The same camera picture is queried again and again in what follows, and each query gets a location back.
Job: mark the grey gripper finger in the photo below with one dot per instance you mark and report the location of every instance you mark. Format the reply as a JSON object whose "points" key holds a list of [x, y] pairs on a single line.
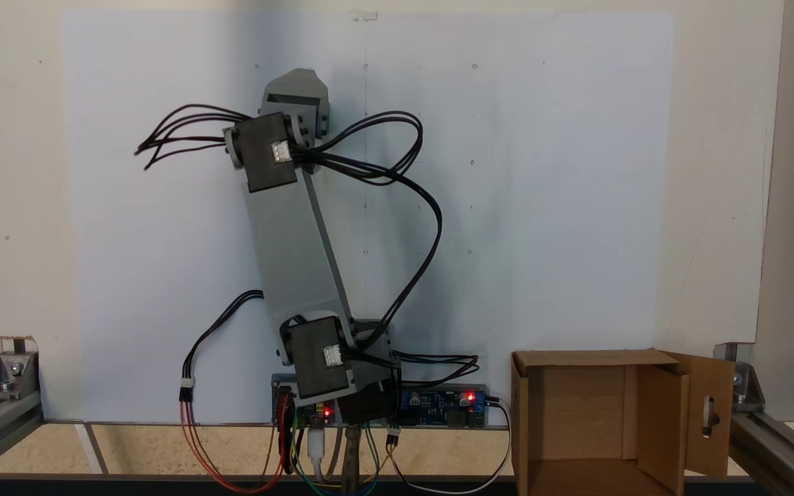
{"points": [[314, 127]]}

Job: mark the clear tape strip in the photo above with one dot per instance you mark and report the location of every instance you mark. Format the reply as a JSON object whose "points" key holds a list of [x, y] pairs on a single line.
{"points": [[364, 16]]}

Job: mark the grey board mounting plate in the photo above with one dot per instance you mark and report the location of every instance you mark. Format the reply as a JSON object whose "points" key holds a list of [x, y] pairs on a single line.
{"points": [[275, 380]]}

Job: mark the black circuit board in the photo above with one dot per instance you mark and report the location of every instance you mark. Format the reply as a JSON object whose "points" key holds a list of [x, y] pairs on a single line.
{"points": [[307, 412]]}

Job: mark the blue circuit board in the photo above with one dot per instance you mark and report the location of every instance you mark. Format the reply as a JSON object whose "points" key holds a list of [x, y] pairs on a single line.
{"points": [[438, 406]]}

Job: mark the brown cardboard box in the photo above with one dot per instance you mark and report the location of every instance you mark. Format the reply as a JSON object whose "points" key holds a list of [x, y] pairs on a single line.
{"points": [[576, 427]]}

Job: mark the metal corner bracket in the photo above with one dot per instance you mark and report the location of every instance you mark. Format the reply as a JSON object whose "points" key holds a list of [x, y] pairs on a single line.
{"points": [[11, 372], [748, 389]]}

